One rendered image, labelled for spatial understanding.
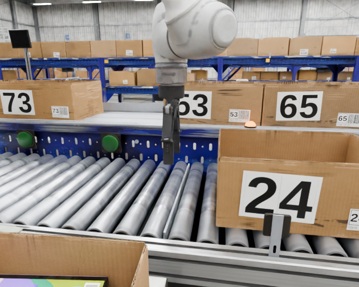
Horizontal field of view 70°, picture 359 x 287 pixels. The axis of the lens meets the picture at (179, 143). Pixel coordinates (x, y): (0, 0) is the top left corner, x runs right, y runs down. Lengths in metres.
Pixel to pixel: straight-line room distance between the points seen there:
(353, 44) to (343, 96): 4.97
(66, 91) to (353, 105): 1.14
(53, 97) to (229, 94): 0.75
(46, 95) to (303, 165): 1.06
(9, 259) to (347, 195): 0.64
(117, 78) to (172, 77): 5.05
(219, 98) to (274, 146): 0.31
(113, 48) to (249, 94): 5.16
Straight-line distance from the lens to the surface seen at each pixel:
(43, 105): 1.30
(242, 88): 1.04
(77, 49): 6.39
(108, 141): 1.09
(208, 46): 0.56
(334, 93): 1.12
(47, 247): 0.49
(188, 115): 1.06
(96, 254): 0.46
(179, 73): 0.72
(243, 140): 0.85
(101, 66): 5.71
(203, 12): 0.56
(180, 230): 0.62
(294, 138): 0.87
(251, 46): 5.60
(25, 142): 1.30
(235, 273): 0.59
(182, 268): 0.59
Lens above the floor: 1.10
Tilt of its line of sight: 16 degrees down
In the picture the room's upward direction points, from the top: straight up
